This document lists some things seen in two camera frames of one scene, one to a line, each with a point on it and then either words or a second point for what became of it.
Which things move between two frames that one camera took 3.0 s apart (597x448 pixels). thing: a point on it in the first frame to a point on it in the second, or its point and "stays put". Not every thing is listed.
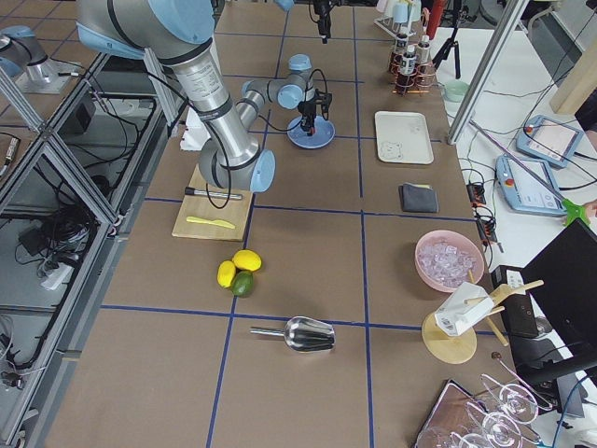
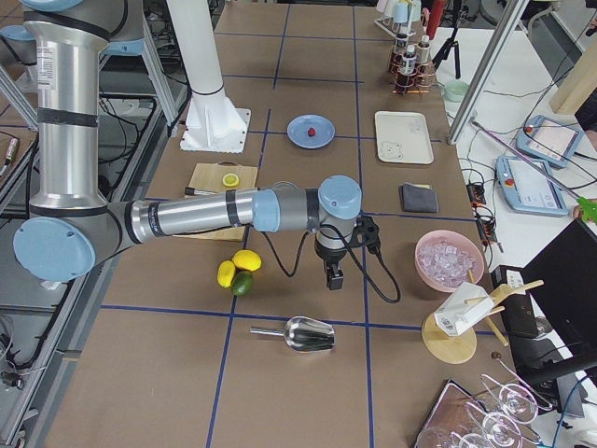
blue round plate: x=323 y=135 stays put
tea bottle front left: x=400 y=48 stays put
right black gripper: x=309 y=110 to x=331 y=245
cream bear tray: x=403 y=137 stays put
